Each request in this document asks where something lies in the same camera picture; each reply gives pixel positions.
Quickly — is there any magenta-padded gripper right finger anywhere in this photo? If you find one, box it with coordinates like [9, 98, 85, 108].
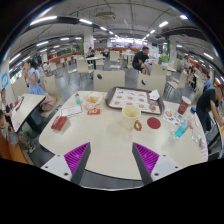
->
[131, 142, 183, 186]

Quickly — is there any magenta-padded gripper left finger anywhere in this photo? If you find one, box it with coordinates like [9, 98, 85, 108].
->
[40, 142, 92, 186]

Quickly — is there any clear water bottle blue cap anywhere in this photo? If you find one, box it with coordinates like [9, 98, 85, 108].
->
[171, 106, 198, 140]

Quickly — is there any flat round red coaster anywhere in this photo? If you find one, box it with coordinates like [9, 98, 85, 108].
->
[146, 116, 162, 130]

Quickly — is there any red flat box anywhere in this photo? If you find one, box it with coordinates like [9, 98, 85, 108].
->
[50, 115, 69, 132]

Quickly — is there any white printed card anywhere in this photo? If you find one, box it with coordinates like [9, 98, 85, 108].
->
[60, 104, 84, 118]

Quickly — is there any red sauce packet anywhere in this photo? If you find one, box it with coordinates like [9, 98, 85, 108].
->
[87, 108, 102, 116]

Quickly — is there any clear plastic packet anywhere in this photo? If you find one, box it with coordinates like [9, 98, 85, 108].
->
[191, 128, 208, 149]

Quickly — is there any small teal bottle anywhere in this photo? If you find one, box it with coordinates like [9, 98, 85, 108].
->
[74, 92, 82, 106]

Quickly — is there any paper wrapper with fries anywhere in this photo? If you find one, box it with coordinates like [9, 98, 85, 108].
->
[82, 91, 105, 110]

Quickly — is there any printed paper tray liner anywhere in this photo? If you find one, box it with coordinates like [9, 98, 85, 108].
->
[109, 88, 161, 114]

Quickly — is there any pink bag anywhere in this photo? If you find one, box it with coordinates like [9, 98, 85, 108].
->
[40, 94, 58, 113]

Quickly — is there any white paper napkin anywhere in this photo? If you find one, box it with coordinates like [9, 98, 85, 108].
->
[148, 89, 162, 102]

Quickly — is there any red paper cup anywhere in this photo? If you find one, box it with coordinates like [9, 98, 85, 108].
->
[177, 95, 192, 116]

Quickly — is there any white dining table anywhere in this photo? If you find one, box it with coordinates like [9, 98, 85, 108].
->
[85, 55, 106, 62]
[10, 93, 47, 134]

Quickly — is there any group of beige chairs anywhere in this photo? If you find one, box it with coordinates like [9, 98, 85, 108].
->
[9, 49, 208, 101]

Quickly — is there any group of ceiling lights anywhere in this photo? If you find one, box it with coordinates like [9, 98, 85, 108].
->
[8, 13, 224, 88]

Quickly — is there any ceiling air conditioner unit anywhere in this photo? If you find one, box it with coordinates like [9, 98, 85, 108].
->
[95, 11, 117, 21]

